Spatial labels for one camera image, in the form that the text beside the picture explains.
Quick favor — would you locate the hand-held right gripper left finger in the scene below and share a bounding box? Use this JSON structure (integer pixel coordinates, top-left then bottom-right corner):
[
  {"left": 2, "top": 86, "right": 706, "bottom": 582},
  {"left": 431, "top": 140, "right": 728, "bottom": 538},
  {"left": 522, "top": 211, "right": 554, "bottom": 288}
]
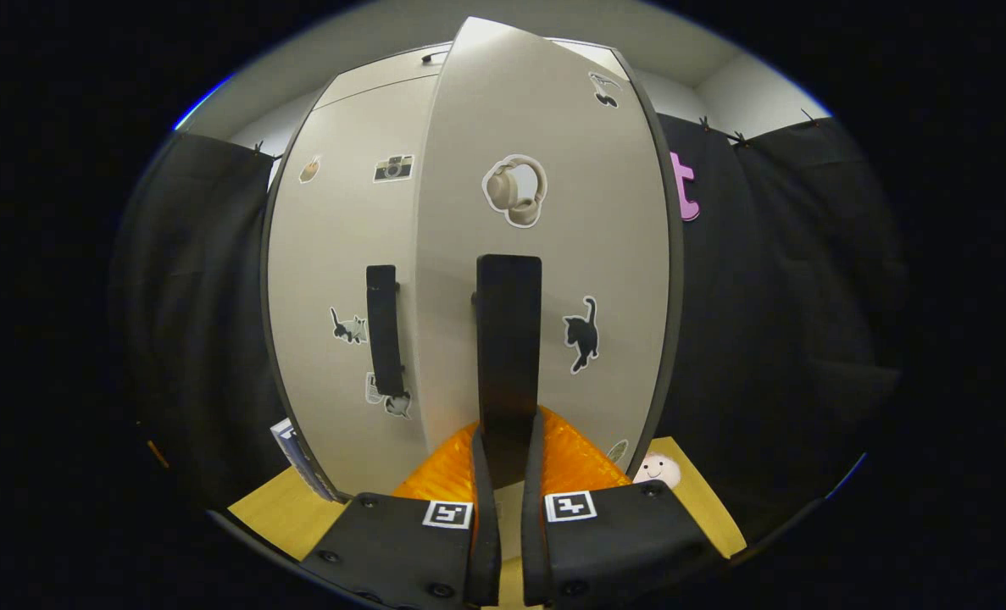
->
[{"left": 299, "top": 422, "right": 503, "bottom": 609}]

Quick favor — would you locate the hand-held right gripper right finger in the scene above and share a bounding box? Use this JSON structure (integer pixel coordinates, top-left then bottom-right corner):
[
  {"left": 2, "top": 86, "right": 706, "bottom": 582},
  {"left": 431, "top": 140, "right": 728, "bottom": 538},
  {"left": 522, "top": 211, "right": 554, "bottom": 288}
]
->
[{"left": 521, "top": 407, "right": 728, "bottom": 609}]

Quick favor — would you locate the black handle headphone-sticker door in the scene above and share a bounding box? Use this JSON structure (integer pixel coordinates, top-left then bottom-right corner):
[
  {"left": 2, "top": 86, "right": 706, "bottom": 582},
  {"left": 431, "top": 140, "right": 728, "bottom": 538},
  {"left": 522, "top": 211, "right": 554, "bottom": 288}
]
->
[{"left": 471, "top": 254, "right": 544, "bottom": 491}]

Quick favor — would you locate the black handle camera-sticker door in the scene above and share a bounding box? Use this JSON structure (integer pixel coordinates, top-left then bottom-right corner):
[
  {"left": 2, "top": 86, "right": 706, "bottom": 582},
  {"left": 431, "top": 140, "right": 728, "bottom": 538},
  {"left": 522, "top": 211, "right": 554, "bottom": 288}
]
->
[{"left": 365, "top": 264, "right": 408, "bottom": 399}]

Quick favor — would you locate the beige cabinet door headphone sticker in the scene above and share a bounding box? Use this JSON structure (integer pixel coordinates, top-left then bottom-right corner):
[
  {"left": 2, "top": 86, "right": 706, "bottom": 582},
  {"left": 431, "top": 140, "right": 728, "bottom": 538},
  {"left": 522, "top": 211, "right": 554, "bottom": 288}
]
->
[{"left": 414, "top": 15, "right": 673, "bottom": 501}]

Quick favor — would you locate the beige double-door shoe cabinet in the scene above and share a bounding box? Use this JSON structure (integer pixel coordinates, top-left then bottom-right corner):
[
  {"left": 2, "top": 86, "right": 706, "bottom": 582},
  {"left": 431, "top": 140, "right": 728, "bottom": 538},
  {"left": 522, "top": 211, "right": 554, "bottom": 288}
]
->
[{"left": 258, "top": 38, "right": 686, "bottom": 505}]

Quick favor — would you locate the pink smiling plush toy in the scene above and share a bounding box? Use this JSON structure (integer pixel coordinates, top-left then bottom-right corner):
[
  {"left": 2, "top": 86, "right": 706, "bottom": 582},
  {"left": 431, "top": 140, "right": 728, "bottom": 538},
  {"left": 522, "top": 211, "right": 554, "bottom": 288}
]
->
[{"left": 632, "top": 452, "right": 683, "bottom": 492}]

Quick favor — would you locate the black backdrop cloth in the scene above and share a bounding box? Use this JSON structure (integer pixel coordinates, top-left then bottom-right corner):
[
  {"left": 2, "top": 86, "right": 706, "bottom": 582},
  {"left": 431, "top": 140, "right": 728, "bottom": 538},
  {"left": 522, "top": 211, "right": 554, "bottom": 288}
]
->
[{"left": 108, "top": 114, "right": 910, "bottom": 543}]

